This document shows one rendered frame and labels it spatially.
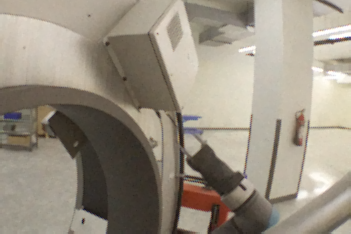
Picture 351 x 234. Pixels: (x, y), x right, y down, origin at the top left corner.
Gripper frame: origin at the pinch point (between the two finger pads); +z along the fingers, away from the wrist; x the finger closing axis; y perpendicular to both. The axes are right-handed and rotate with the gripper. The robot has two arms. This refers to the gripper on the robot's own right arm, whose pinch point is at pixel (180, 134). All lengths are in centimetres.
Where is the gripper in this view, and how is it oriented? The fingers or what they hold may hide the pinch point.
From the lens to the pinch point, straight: 63.2
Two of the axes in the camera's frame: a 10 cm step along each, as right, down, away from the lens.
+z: -6.8, -6.7, 2.8
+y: -0.4, 4.2, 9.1
